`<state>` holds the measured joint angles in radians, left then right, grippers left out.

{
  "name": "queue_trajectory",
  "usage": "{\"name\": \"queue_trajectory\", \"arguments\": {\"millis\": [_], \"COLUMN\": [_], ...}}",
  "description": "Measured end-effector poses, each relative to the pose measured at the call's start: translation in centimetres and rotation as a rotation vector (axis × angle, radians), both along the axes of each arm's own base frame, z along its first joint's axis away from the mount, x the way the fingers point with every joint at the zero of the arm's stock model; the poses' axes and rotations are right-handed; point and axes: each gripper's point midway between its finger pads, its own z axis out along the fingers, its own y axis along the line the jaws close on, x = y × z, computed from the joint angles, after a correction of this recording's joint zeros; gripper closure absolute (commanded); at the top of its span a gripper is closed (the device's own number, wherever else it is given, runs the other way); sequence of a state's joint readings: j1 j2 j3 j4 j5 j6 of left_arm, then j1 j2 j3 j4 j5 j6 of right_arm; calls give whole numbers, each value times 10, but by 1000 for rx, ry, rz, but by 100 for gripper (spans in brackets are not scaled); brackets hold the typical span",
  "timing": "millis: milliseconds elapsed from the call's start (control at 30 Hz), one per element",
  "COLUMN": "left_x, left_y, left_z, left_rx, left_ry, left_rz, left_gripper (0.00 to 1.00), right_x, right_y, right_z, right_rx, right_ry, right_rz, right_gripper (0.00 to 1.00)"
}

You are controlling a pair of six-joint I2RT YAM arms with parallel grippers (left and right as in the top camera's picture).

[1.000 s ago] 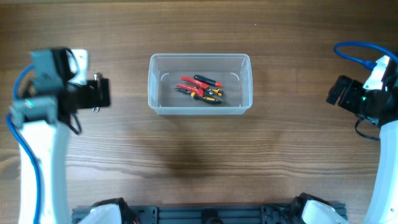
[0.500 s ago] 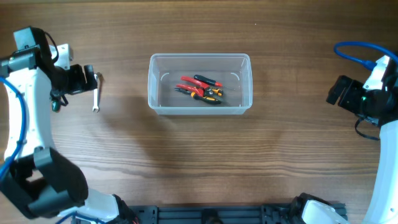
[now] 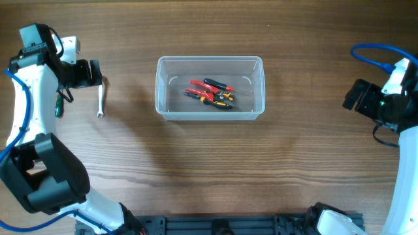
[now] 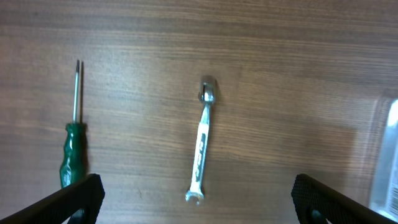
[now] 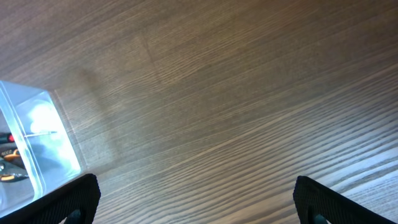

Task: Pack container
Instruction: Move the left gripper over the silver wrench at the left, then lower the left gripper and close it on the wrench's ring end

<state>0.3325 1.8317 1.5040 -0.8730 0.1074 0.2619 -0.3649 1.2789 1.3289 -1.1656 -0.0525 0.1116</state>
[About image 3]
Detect orange black long-nose pliers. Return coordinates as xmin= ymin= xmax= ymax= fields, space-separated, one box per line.
xmin=183 ymin=92 xmax=233 ymax=110

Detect small silver wrench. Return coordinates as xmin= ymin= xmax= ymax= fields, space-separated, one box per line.
xmin=97 ymin=76 xmax=107 ymax=118

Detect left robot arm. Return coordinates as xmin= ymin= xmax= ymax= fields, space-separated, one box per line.
xmin=1 ymin=23 xmax=146 ymax=234

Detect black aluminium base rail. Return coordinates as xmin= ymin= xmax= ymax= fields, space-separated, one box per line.
xmin=74 ymin=212 xmax=365 ymax=235

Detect green handled screwdriver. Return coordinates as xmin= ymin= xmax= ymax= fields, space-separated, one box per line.
xmin=55 ymin=93 xmax=64 ymax=118

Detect red handled cutting pliers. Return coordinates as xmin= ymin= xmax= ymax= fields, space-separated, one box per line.
xmin=184 ymin=80 xmax=236 ymax=109

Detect clear plastic container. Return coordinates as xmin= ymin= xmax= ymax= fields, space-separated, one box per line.
xmin=155 ymin=56 xmax=266 ymax=121

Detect black red screwdriver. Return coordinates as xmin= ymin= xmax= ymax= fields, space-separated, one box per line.
xmin=203 ymin=78 xmax=247 ymax=95

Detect left blue cable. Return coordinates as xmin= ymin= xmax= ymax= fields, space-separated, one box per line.
xmin=0 ymin=69 xmax=114 ymax=235

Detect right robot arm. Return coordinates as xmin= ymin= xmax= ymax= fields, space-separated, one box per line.
xmin=343 ymin=52 xmax=417 ymax=234

